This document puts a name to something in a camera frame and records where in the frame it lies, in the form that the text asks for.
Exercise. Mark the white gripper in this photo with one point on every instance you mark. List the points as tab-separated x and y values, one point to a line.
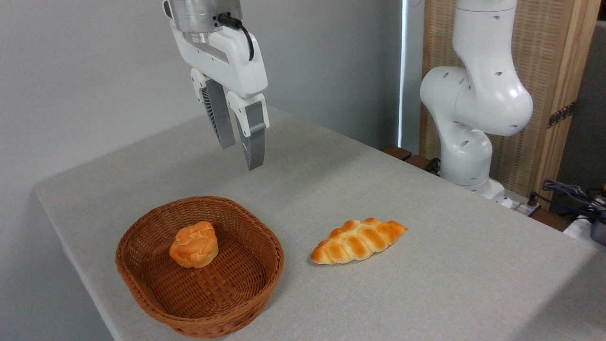
227	61

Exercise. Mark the long braided bread loaf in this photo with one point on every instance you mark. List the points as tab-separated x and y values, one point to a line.
357	240

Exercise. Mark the round orange bread bun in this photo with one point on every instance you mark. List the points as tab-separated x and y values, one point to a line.
194	244

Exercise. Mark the brown wicker basket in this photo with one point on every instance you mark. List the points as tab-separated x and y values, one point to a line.
208	303

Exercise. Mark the dark brown wooden ledge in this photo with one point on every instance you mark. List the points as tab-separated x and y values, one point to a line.
400	152

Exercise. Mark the white power strip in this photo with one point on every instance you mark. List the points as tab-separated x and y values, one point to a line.
520	207

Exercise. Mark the metal screen hinge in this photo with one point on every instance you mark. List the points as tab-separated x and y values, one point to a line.
561	114

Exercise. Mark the grey device box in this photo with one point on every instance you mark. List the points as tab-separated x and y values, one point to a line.
599	233

